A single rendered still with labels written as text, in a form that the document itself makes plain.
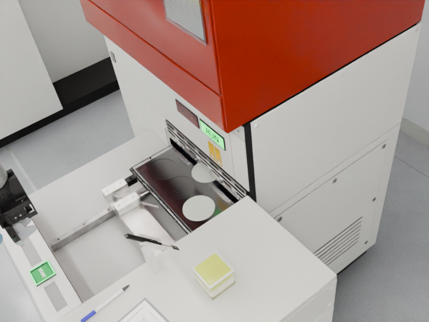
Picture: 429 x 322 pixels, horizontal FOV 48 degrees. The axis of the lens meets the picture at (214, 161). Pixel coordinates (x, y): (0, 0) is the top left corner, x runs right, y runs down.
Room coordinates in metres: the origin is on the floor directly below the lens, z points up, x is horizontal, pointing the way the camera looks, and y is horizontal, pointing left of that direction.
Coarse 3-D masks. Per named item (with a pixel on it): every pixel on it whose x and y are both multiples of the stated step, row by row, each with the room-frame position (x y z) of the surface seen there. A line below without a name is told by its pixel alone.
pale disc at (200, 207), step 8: (192, 200) 0.99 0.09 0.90; (200, 200) 0.98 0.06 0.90; (208, 200) 0.98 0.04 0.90; (184, 208) 0.96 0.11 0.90; (192, 208) 0.95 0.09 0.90; (200, 208) 0.95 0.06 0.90; (208, 208) 0.94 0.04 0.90; (192, 216) 0.92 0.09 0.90; (200, 216) 0.92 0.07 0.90; (208, 216) 0.91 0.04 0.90
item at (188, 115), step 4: (180, 104) 1.18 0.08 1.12; (180, 108) 1.19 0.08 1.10; (184, 108) 1.16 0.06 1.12; (184, 112) 1.17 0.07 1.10; (188, 112) 1.14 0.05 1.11; (188, 116) 1.15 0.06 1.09; (192, 116) 1.13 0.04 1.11; (192, 120) 1.13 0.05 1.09; (196, 120) 1.11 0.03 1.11; (196, 124) 1.11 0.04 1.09
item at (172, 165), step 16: (160, 160) 1.18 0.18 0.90; (176, 160) 1.17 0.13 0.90; (192, 160) 1.16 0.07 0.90; (144, 176) 1.12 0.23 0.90; (160, 176) 1.11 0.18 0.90; (176, 176) 1.10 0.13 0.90; (192, 176) 1.09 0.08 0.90; (160, 192) 1.04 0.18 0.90; (176, 192) 1.03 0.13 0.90; (192, 192) 1.02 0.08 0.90; (208, 192) 1.01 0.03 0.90; (224, 192) 1.00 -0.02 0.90; (176, 208) 0.96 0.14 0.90; (224, 208) 0.93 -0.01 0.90; (192, 224) 0.89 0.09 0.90
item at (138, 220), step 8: (128, 192) 1.08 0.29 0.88; (112, 200) 1.05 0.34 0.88; (112, 208) 1.03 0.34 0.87; (136, 208) 1.00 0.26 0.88; (144, 208) 1.00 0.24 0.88; (120, 216) 0.98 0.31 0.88; (128, 216) 0.98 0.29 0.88; (136, 216) 0.97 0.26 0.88; (144, 216) 0.97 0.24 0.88; (152, 216) 0.96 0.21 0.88; (128, 224) 0.95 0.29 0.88; (136, 224) 0.94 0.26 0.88; (144, 224) 0.94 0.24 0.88; (152, 224) 0.93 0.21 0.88; (136, 232) 0.91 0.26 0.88; (144, 232) 0.91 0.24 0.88; (152, 232) 0.90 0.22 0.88; (160, 232) 0.90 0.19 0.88; (168, 240) 0.86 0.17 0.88; (152, 248) 0.84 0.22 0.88
